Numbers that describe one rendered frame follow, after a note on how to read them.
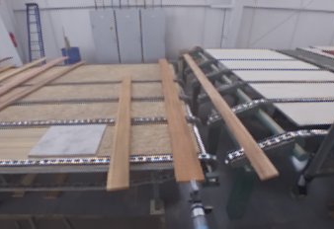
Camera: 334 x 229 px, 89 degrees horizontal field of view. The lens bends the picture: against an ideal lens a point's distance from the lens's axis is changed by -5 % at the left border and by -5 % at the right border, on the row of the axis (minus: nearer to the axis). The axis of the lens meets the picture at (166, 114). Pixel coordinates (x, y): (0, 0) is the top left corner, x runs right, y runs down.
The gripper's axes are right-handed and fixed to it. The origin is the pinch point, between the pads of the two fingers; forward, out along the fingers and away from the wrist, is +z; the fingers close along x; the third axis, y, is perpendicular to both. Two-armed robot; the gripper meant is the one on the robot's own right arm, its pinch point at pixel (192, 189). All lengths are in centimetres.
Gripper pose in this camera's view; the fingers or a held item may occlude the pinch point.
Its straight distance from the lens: 132.6
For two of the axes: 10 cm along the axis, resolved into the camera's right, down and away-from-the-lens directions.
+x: 0.0, 8.7, 5.0
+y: -10.0, 0.4, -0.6
